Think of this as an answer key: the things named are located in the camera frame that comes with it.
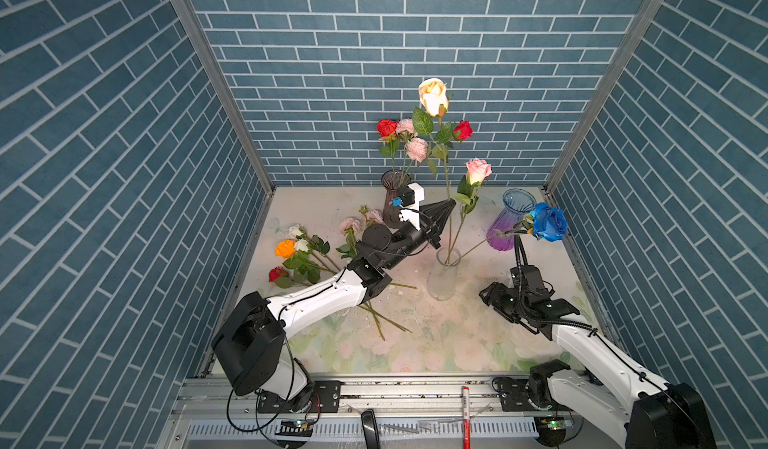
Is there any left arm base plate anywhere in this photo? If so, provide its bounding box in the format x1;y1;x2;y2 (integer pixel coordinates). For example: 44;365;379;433
257;380;342;415

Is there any dark purple ribbed vase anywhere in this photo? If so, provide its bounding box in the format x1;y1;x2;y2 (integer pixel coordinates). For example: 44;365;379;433
381;170;411;230

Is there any clear ribbed glass vase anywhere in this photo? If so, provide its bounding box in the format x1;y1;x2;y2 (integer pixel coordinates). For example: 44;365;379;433
427;247;462;301

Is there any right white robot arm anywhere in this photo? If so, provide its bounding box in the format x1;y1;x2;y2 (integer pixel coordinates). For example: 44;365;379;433
479;265;716;448

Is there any blue purple gradient vase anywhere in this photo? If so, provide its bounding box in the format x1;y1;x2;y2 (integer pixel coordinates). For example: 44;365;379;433
486;189;536;252

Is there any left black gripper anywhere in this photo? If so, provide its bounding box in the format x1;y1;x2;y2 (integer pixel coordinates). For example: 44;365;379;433
377;202;451;274

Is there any small white flower spray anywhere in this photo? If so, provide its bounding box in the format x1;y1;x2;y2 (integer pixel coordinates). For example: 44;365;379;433
288;224;330;255

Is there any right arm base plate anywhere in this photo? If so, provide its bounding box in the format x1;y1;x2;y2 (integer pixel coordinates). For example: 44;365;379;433
491;376;570;412

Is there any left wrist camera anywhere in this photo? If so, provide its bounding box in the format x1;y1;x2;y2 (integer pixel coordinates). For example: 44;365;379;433
391;183;425;230

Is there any light pink rose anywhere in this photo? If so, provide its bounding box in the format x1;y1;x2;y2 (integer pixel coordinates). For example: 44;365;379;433
447;158;492;263

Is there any aluminium front rail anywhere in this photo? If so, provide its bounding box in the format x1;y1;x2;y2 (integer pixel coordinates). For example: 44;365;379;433
173;376;667;419

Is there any red marker pen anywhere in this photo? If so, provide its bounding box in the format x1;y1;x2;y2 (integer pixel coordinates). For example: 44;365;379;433
460;386;471;449

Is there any blue rose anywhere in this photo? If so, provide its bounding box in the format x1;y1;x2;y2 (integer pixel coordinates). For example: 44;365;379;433
485;202;568;242

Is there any cream white rose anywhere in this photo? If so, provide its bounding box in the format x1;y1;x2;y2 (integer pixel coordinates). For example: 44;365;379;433
412;78;457;199

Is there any orange rose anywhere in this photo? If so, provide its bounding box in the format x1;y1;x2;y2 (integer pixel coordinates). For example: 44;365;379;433
275;239;296;259

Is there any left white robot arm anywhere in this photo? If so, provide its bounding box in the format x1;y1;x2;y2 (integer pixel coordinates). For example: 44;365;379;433
212;199;456;406

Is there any pink peony spray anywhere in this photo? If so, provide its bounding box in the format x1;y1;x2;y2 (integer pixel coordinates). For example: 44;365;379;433
395;119;430;172
336;205;411;341

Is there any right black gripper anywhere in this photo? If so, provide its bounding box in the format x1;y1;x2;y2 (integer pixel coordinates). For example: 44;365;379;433
478;280;527;322

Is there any black handle object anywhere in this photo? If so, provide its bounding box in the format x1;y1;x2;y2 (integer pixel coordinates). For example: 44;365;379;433
360;409;381;449

